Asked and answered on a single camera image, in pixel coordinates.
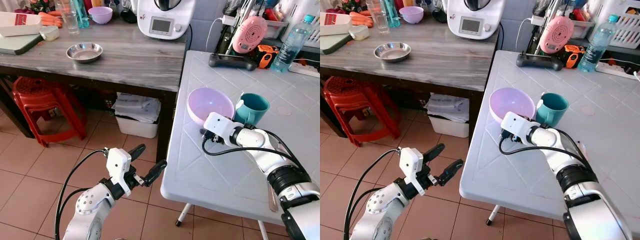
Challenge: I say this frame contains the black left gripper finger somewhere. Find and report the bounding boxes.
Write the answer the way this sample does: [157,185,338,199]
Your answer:
[127,143,147,162]
[438,158,465,187]
[422,143,446,162]
[143,159,169,187]

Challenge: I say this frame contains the large purple plastic bowl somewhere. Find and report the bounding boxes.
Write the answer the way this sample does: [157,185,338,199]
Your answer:
[488,87,537,125]
[186,87,236,127]

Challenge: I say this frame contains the white plastic storage box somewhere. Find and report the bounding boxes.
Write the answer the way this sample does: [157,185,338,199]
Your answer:
[113,92,162,139]
[425,92,471,139]

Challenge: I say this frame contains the white plastic folding table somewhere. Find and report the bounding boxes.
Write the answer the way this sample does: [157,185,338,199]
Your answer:
[160,49,321,240]
[458,49,640,237]

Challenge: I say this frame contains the teal plastic cup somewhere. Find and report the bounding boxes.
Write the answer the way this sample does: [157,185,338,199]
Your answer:
[535,92,570,128]
[233,92,271,126]

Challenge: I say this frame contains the black handheld controller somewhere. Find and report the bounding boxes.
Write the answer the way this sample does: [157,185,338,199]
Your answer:
[208,52,258,72]
[515,52,565,72]

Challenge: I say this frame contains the grey wooden counter table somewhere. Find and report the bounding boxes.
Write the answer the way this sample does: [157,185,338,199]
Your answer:
[0,19,194,163]
[320,19,502,146]

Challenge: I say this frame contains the red plastic stool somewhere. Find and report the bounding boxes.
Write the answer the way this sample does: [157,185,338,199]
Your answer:
[322,75,401,148]
[10,76,87,148]

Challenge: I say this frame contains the orange and black device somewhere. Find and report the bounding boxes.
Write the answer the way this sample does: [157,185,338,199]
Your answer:
[563,44,586,70]
[256,44,280,70]

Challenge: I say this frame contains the stainless steel bowl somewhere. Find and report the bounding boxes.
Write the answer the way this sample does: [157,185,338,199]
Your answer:
[373,41,412,64]
[66,42,104,64]

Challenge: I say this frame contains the pink round handheld fan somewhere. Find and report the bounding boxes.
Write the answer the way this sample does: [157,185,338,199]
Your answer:
[231,15,269,55]
[538,15,575,55]

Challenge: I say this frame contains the white power strip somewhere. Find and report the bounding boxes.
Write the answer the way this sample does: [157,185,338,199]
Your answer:
[594,60,640,81]
[289,60,321,79]

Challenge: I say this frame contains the clear water bottle teal cap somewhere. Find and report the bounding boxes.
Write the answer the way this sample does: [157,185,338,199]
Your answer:
[577,13,620,74]
[270,13,316,74]

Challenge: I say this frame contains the white kitchen food processor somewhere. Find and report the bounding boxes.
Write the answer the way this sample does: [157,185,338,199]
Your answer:
[135,0,190,41]
[441,0,500,40]

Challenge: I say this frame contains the small purple bowl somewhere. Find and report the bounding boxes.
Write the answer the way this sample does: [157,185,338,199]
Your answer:
[398,5,425,25]
[87,6,114,25]

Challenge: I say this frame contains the small white lidded container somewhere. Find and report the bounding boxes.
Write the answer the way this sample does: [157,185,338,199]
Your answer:
[348,24,370,41]
[39,25,60,42]

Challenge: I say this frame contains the teal transparent bottle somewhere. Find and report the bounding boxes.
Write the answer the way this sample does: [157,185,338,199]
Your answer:
[382,0,401,29]
[73,0,91,29]

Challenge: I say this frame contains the clear drinking glass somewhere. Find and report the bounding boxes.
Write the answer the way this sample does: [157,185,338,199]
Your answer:
[367,0,390,35]
[59,0,81,36]

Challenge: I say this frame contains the white plastic basket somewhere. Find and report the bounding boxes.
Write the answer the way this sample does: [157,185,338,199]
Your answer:
[597,0,640,50]
[279,0,321,49]

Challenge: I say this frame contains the grey green cutting board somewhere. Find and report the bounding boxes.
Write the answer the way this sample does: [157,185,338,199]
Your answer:
[320,32,353,55]
[0,33,44,56]

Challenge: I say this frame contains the orange carrots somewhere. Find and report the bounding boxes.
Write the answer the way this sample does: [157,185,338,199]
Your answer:
[38,10,64,29]
[348,10,374,29]

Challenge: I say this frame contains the white box red label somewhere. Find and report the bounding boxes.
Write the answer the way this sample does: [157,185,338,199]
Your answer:
[320,11,353,36]
[0,11,43,38]

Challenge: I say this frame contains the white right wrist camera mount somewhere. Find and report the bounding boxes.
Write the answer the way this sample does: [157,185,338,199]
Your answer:
[500,111,534,146]
[203,112,237,147]

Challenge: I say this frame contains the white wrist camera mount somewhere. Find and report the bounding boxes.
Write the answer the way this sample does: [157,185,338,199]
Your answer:
[105,147,132,185]
[500,111,534,146]
[203,112,237,147]
[399,147,426,184]

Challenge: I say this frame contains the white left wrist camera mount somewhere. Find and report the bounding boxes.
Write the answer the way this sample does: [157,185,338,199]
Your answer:
[399,147,426,184]
[105,147,132,185]

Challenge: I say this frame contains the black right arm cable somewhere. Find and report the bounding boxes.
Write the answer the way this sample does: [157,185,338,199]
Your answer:
[202,131,303,172]
[498,129,588,168]

